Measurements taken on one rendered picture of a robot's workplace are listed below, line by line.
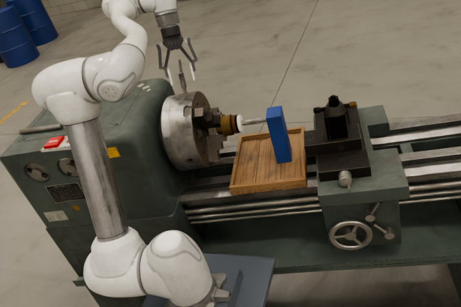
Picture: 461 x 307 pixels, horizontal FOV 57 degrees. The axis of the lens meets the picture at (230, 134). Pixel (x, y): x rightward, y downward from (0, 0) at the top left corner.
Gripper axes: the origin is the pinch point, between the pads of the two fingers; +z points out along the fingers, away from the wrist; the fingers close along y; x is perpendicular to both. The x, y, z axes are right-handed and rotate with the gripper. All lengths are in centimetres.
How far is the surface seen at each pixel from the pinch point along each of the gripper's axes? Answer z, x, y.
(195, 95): 7.5, 7.1, -3.6
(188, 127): 16.5, 18.4, 1.5
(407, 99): 77, -150, -166
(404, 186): 46, 49, -64
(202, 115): 13.9, 16.3, -4.7
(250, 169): 42.5, 9.2, -18.7
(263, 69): 48, -284, -76
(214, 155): 32.4, 10.0, -5.5
